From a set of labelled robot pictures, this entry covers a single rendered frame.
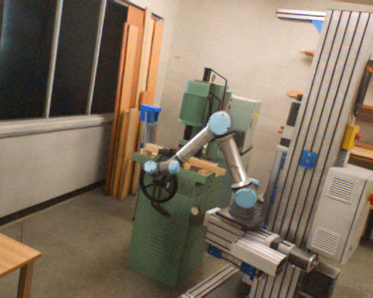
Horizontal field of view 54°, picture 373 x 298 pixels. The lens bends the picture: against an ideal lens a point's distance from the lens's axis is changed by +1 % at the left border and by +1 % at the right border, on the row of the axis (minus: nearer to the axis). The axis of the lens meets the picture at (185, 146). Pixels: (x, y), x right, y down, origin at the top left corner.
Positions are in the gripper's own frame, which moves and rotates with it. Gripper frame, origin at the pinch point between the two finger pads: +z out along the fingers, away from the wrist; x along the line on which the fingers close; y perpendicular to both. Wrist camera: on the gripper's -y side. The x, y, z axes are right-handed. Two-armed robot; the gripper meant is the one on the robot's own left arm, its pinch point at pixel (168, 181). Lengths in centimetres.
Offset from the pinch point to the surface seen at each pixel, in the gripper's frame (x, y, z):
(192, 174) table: 6.1, -13.6, 19.5
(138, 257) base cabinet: -23, 53, 58
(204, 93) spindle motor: -2, -69, 2
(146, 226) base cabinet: -21, 29, 44
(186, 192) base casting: 4.7, -1.7, 26.5
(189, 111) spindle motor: -9, -54, 5
